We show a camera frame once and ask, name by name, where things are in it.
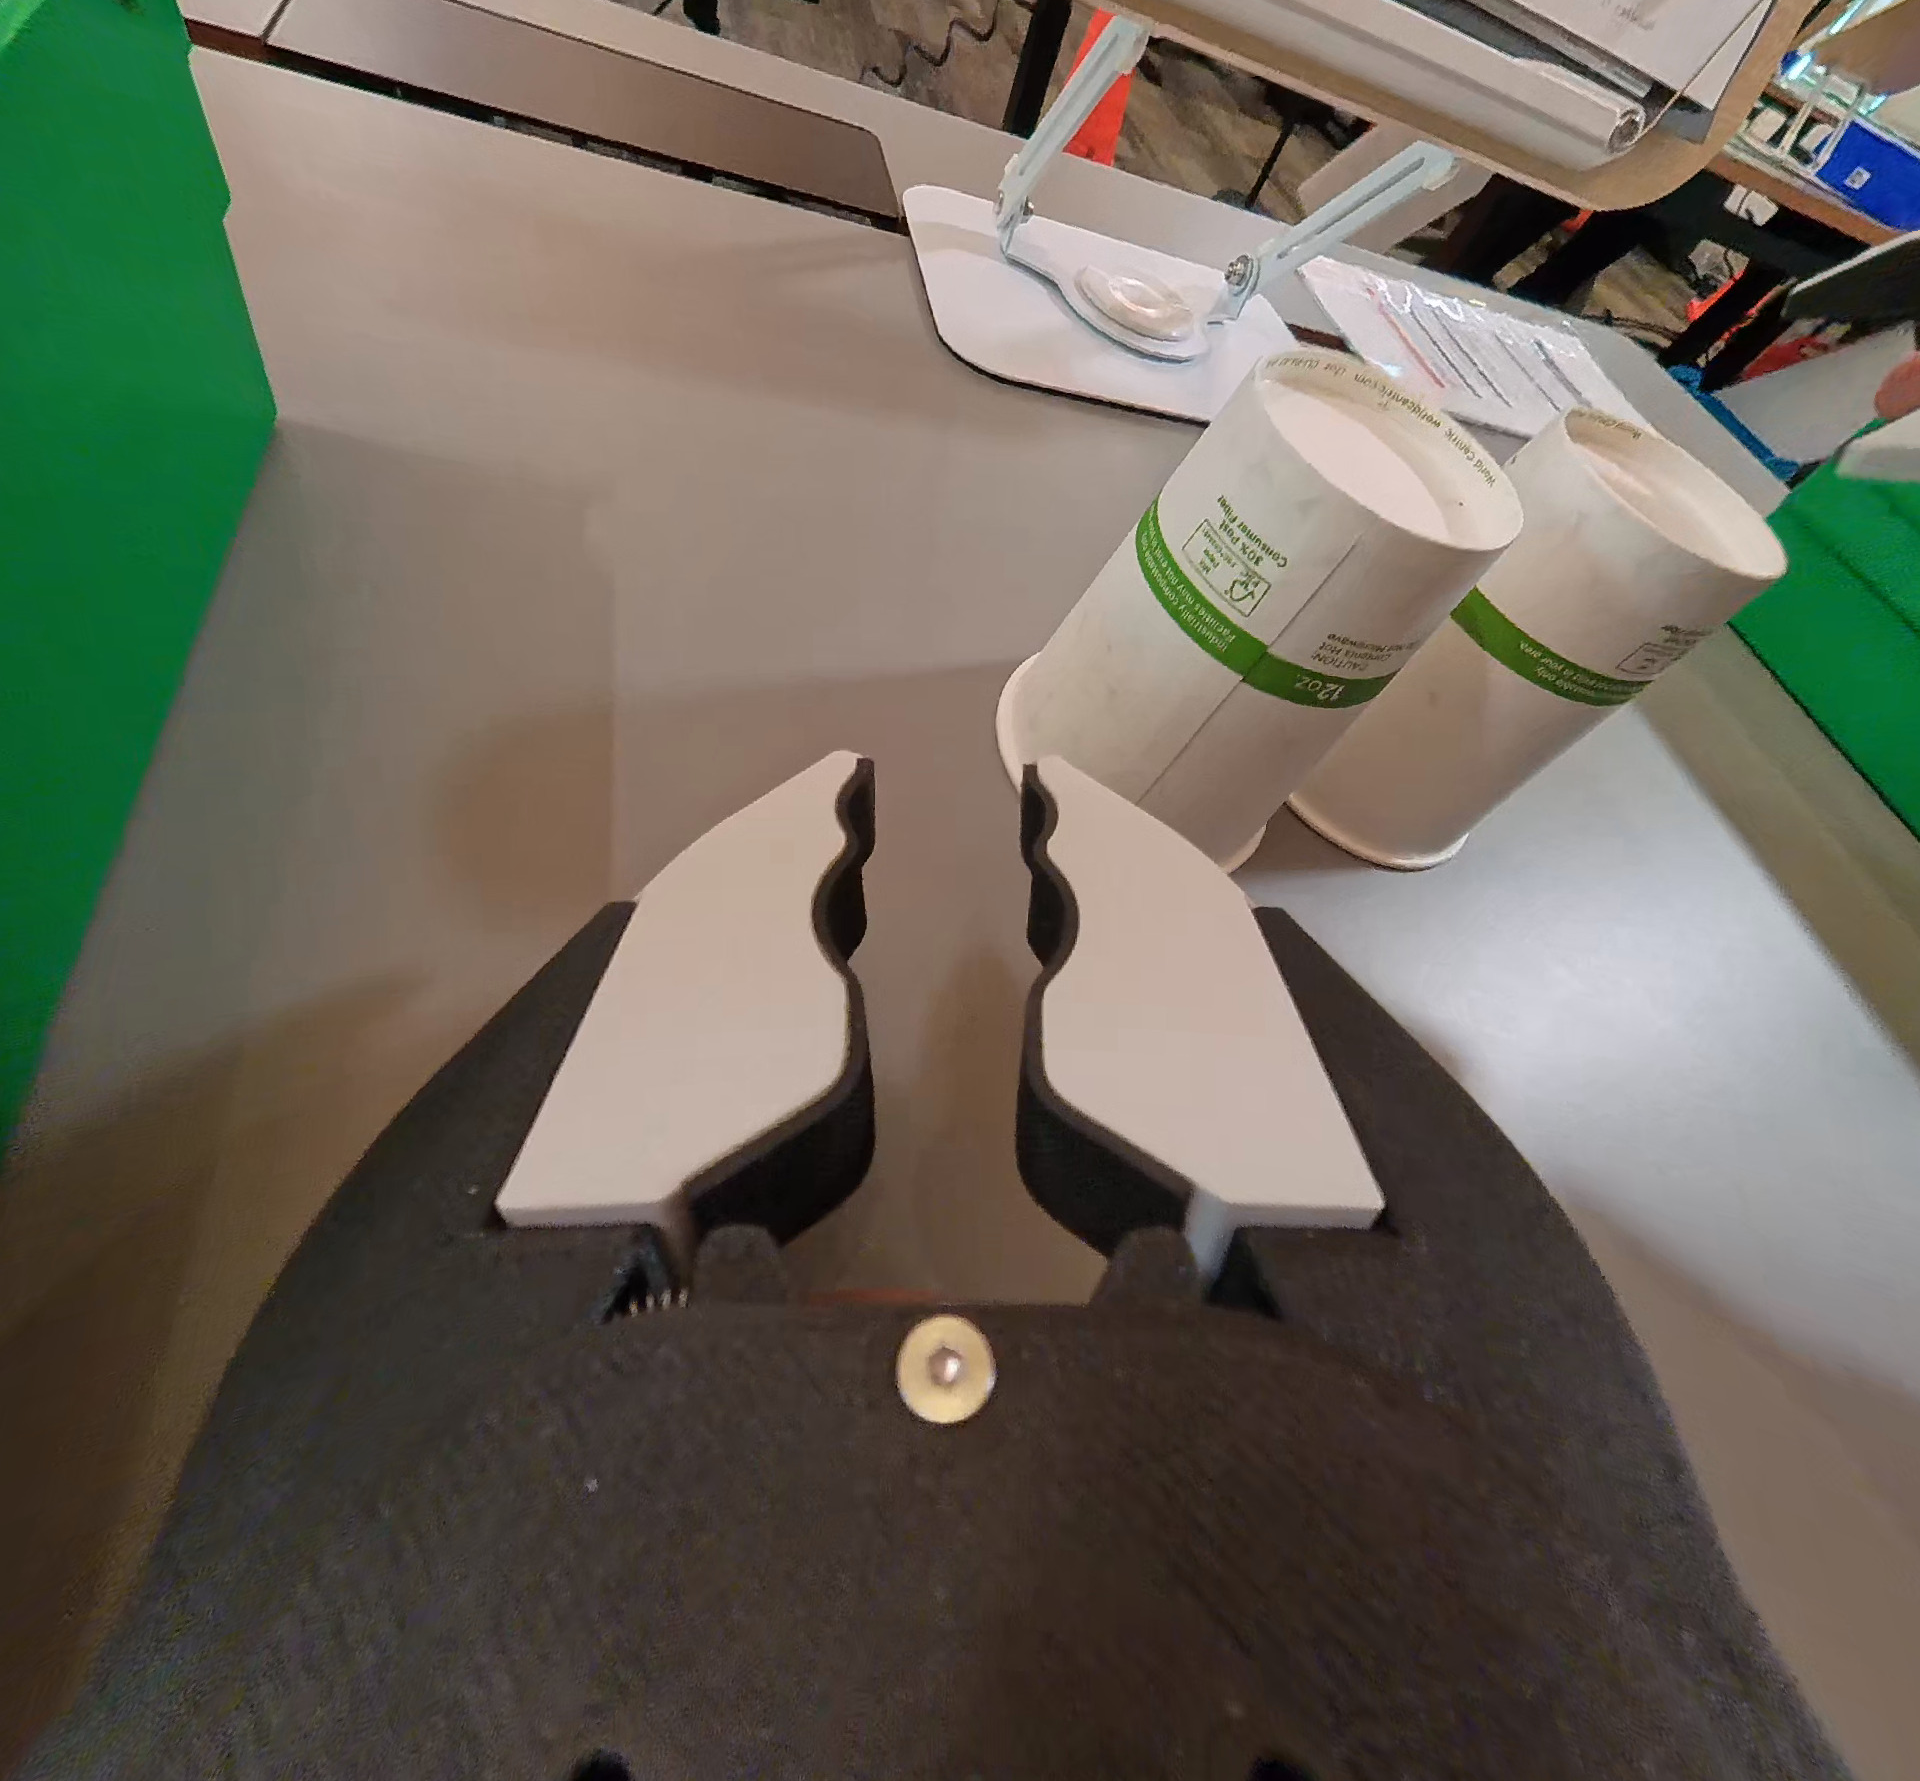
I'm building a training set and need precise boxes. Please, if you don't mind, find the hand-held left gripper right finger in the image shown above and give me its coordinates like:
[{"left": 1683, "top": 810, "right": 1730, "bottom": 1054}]
[{"left": 1018, "top": 758, "right": 1389, "bottom": 1292}]

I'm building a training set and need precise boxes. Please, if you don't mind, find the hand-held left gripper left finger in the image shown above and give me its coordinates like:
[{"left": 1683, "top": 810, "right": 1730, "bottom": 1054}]
[{"left": 493, "top": 752, "right": 877, "bottom": 1277}]

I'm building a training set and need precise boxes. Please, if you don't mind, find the white paper cup green band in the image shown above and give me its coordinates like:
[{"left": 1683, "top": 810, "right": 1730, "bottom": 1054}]
[
  {"left": 996, "top": 350, "right": 1525, "bottom": 870},
  {"left": 1286, "top": 404, "right": 1791, "bottom": 868}
]

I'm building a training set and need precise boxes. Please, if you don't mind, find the green plastic bin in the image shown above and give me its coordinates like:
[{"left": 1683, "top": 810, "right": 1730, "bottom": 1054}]
[
  {"left": 1725, "top": 417, "right": 1920, "bottom": 845},
  {"left": 0, "top": 0, "right": 278, "bottom": 1153}
]

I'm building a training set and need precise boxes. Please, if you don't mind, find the grey desk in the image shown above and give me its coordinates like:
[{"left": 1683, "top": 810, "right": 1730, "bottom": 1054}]
[{"left": 0, "top": 0, "right": 1920, "bottom": 1781}]

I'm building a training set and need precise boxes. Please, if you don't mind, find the laminated paper sheet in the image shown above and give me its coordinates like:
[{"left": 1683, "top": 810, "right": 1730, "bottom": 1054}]
[{"left": 1296, "top": 254, "right": 1614, "bottom": 440}]

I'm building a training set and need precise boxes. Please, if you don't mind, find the white document stand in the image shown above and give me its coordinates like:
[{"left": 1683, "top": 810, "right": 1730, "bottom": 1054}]
[{"left": 900, "top": 0, "right": 1869, "bottom": 429}]

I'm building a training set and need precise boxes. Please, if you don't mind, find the dark grey desk cable flap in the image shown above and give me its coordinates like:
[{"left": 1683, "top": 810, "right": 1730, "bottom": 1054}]
[{"left": 267, "top": 0, "right": 903, "bottom": 219}]

